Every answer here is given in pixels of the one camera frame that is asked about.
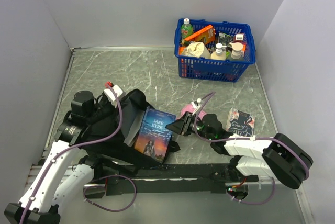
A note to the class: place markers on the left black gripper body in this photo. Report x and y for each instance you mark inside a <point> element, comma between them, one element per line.
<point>103,108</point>

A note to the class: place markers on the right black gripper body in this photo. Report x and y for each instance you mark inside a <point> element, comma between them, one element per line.
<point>189,124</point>

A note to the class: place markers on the blue sunset cover book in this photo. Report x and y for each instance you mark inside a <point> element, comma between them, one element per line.
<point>153,138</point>

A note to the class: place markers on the floral cover book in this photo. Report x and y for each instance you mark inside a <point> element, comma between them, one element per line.
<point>240,123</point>

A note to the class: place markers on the white square notebook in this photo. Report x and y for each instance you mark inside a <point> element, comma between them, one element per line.
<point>132,135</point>

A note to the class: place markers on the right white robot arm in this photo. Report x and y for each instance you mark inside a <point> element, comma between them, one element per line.
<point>277,157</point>

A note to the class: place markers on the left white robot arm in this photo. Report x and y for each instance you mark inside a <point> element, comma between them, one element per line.
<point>47,195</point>

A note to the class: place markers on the beige crumpled paper bag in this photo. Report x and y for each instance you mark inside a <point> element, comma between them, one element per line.
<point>196,49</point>

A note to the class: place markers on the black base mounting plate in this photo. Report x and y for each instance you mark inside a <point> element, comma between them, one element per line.
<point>168,178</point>

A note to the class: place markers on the blue plastic shopping basket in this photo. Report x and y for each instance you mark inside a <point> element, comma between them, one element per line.
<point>216,70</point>

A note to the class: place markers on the white pump lotion bottle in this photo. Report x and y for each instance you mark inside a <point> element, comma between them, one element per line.
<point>219,53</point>

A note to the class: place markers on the beige cap pump bottle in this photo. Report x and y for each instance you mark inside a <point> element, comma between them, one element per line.
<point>237,51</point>

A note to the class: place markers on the dark green packet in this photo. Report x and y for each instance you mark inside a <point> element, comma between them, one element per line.
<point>225,40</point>

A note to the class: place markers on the orange snack box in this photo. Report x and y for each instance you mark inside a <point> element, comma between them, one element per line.
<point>205,35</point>

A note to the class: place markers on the small white red box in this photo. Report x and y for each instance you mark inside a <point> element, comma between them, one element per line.
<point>239,37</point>

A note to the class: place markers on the green drink bottle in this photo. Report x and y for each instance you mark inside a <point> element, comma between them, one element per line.
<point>186,28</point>

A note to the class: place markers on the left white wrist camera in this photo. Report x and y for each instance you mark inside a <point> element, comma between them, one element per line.
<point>113,93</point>

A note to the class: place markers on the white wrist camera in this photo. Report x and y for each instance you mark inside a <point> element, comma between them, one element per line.
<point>196,104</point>
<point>113,93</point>

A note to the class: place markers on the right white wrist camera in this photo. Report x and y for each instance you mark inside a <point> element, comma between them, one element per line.
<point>196,104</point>

